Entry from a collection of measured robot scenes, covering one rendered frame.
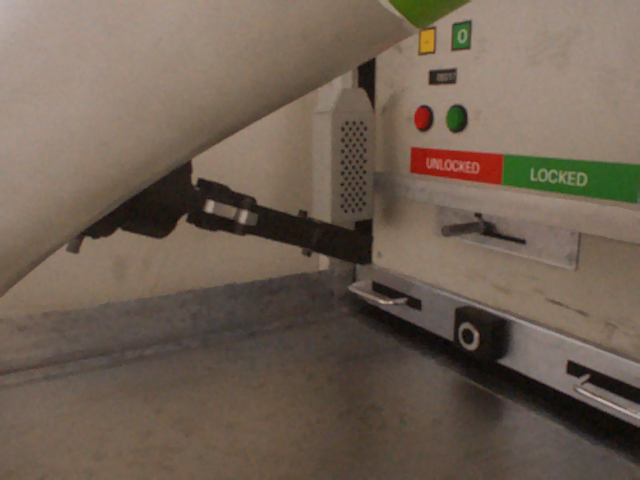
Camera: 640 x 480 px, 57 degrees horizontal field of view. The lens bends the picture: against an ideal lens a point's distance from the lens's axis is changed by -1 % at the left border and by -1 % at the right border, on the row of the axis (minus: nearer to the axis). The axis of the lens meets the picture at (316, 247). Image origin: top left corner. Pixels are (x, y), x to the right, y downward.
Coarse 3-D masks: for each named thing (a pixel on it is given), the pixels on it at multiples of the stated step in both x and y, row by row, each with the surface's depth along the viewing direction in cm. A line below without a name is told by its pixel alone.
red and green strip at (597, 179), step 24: (432, 168) 76; (456, 168) 72; (480, 168) 69; (504, 168) 66; (528, 168) 63; (552, 168) 60; (576, 168) 58; (600, 168) 56; (624, 168) 53; (552, 192) 60; (576, 192) 58; (600, 192) 56; (624, 192) 54
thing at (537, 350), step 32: (384, 288) 86; (416, 288) 79; (416, 320) 80; (448, 320) 75; (512, 320) 66; (512, 352) 66; (544, 352) 62; (576, 352) 59; (608, 352) 56; (608, 384) 56
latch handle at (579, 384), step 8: (584, 376) 57; (592, 376) 57; (576, 384) 55; (584, 384) 56; (584, 392) 54; (592, 392) 54; (592, 400) 53; (600, 400) 53; (608, 400) 52; (616, 408) 51; (624, 408) 51; (632, 408) 51; (632, 416) 50
